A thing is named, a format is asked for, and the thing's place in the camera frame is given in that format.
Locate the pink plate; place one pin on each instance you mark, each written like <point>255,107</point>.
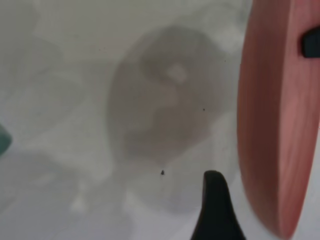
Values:
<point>270,125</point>

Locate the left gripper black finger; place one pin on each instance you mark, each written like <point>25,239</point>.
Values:
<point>217,212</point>

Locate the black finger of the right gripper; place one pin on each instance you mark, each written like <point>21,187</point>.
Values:
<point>311,43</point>

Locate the green plate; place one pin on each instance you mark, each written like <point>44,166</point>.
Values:
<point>4,140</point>

